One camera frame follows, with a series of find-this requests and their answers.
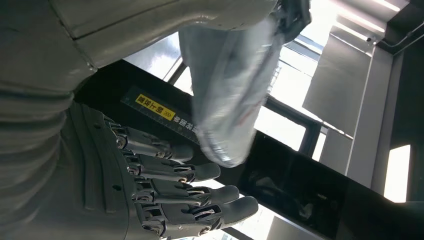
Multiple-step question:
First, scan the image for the black inbound scanner machine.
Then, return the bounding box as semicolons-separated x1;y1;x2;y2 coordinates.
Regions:
74;59;424;240

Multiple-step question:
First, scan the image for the yellow black ruler label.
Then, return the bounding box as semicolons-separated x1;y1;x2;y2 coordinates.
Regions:
120;85;203;145

